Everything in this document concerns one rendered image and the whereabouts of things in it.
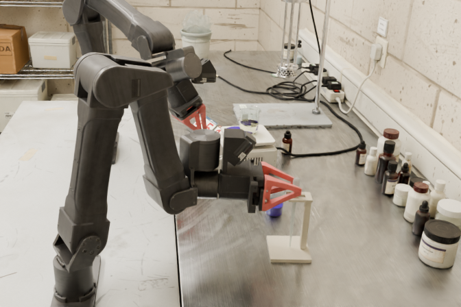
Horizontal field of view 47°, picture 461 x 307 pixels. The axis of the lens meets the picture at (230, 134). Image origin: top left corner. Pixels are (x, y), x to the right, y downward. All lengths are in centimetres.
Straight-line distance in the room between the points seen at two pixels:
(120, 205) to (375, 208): 58
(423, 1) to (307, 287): 88
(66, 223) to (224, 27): 294
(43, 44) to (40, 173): 212
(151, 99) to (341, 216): 57
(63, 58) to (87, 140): 264
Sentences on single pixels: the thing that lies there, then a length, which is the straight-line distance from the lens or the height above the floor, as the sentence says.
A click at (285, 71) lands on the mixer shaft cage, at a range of 168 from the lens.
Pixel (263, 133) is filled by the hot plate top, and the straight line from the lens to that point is 138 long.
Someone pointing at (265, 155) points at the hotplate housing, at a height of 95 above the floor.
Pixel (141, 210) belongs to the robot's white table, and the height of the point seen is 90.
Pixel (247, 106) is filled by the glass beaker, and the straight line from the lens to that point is 137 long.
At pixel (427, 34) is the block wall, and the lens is 152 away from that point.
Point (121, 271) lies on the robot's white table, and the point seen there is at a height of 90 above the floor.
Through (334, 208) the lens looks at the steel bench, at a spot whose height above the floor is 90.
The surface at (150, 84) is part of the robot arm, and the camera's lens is 81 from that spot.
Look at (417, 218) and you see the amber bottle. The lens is 119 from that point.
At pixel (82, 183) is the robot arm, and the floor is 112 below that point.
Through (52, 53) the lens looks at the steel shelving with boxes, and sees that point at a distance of 346.
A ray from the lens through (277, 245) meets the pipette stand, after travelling 108.
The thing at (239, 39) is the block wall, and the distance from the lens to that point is 375.
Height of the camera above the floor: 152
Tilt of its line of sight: 23 degrees down
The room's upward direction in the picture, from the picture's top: 3 degrees clockwise
